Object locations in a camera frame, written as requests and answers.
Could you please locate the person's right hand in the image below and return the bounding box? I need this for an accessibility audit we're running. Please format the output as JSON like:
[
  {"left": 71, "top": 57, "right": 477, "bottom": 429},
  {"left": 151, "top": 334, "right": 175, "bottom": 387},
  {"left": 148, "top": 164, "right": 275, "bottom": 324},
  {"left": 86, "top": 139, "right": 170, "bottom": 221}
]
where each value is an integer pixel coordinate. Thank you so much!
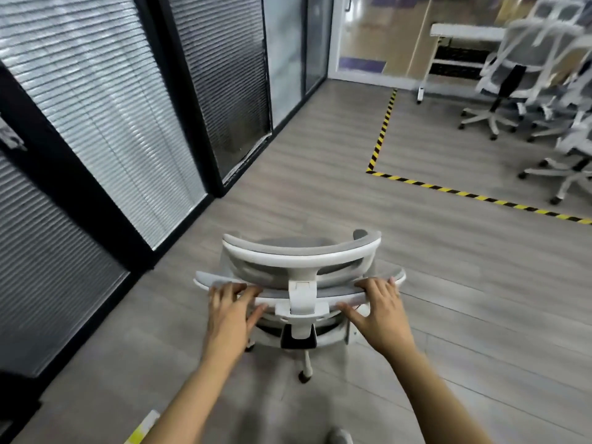
[{"left": 335, "top": 277, "right": 418, "bottom": 357}]

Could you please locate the person's left hand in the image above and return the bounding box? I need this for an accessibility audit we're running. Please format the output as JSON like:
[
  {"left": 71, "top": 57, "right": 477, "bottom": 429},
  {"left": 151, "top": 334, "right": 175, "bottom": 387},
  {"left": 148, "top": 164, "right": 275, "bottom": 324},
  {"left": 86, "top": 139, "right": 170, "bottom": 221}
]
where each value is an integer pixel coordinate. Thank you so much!
[{"left": 203, "top": 282, "right": 269, "bottom": 362}]

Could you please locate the white grey mesh office chair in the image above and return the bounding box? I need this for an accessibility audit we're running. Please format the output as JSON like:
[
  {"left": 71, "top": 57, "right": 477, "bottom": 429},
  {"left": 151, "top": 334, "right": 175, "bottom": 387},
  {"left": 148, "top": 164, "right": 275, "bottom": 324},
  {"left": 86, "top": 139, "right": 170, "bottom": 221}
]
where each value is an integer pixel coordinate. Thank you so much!
[{"left": 193, "top": 229, "right": 407, "bottom": 383}]

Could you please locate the person's left forearm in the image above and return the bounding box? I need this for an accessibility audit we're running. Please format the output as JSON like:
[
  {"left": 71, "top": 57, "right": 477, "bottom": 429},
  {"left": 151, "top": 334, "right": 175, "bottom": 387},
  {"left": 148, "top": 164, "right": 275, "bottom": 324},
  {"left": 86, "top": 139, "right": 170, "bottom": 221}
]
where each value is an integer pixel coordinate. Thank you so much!
[{"left": 139, "top": 342, "right": 250, "bottom": 444}]

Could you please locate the person's right forearm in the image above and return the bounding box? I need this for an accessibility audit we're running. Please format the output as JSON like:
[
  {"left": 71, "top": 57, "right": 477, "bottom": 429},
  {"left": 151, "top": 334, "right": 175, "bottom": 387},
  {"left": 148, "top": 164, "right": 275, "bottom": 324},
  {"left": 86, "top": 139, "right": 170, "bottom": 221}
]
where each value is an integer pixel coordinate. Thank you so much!
[{"left": 376, "top": 339, "right": 495, "bottom": 444}]

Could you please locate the yellow black hazard floor tape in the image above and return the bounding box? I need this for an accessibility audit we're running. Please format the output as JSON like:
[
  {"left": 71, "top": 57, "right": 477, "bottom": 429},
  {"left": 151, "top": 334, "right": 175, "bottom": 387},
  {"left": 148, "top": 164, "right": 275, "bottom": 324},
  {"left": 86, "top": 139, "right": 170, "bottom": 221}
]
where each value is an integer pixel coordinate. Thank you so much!
[{"left": 365, "top": 88, "right": 592, "bottom": 225}]

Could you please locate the grey door window blind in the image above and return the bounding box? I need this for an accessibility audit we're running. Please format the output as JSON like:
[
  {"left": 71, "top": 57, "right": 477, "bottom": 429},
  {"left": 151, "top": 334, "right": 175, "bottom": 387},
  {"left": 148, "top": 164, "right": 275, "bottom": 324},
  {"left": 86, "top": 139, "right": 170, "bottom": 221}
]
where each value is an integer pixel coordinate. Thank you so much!
[{"left": 0, "top": 150, "right": 130, "bottom": 380}]

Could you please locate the narrow dark window blind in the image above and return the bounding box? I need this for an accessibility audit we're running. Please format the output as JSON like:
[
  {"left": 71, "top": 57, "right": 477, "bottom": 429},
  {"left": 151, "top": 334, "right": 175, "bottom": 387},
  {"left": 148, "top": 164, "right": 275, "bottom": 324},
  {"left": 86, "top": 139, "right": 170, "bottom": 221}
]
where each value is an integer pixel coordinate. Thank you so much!
[{"left": 167, "top": 0, "right": 273, "bottom": 182}]

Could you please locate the wide grey window blind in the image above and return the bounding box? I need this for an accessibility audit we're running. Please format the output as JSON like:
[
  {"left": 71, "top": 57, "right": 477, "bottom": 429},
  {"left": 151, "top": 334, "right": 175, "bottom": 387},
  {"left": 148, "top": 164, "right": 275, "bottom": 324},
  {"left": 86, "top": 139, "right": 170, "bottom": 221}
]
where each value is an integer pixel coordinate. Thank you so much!
[{"left": 0, "top": 0, "right": 207, "bottom": 251}]

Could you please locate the frosted glass panel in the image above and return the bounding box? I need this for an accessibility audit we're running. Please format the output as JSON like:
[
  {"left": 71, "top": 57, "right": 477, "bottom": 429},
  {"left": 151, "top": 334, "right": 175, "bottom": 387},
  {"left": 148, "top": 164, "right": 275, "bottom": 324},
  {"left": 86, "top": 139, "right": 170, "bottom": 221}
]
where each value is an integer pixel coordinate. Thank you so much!
[{"left": 263, "top": 0, "right": 335, "bottom": 130}]

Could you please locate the white framed glass door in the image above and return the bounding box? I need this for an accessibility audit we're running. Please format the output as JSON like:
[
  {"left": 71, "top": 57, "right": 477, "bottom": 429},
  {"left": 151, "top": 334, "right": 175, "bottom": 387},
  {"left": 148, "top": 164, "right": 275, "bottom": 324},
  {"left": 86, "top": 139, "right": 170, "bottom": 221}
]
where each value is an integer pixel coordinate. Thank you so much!
[{"left": 327, "top": 0, "right": 523, "bottom": 90}]

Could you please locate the white rolling table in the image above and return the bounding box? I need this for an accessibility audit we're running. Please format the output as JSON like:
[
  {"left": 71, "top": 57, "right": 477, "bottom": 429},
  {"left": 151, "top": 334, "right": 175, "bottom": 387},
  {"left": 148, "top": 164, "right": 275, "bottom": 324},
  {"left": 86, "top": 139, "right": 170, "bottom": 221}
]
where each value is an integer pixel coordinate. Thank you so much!
[{"left": 415, "top": 22, "right": 508, "bottom": 105}]

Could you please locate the black partition frame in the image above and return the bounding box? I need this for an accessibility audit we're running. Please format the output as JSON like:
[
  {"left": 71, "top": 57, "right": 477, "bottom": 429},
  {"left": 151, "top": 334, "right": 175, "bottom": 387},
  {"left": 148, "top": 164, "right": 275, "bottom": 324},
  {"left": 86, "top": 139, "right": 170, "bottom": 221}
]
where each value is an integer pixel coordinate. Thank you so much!
[{"left": 0, "top": 0, "right": 273, "bottom": 444}]

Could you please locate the white office chair black post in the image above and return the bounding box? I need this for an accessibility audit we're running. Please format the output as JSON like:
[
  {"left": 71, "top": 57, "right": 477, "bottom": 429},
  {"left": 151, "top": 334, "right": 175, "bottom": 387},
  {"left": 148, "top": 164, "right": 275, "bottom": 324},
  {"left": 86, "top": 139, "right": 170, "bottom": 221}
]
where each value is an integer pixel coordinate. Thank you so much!
[{"left": 459, "top": 19, "right": 584, "bottom": 141}]

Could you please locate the silver door handle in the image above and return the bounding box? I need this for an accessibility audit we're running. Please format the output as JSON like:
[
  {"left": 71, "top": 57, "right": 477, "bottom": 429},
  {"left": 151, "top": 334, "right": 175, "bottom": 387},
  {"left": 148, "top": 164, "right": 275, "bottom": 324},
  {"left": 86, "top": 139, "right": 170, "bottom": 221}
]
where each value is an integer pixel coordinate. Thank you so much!
[{"left": 0, "top": 116, "right": 27, "bottom": 151}]

